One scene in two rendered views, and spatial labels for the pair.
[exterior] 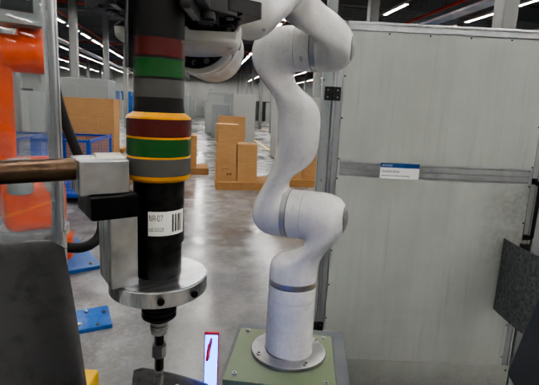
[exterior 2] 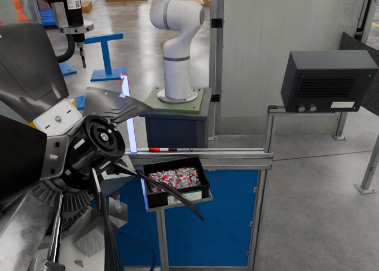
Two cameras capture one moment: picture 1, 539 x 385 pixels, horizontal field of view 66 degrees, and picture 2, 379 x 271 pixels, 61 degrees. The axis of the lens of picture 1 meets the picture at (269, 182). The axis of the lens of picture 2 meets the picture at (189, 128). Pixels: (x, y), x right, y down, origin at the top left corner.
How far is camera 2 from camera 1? 0.44 m
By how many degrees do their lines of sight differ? 21
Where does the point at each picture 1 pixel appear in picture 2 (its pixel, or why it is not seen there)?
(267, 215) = (157, 16)
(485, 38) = not seen: outside the picture
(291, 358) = (177, 97)
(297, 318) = (179, 75)
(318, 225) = (185, 21)
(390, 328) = (263, 96)
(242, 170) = not seen: outside the picture
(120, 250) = (60, 14)
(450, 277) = not seen: hidden behind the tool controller
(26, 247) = (28, 24)
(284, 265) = (169, 46)
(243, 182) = not seen: hidden behind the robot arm
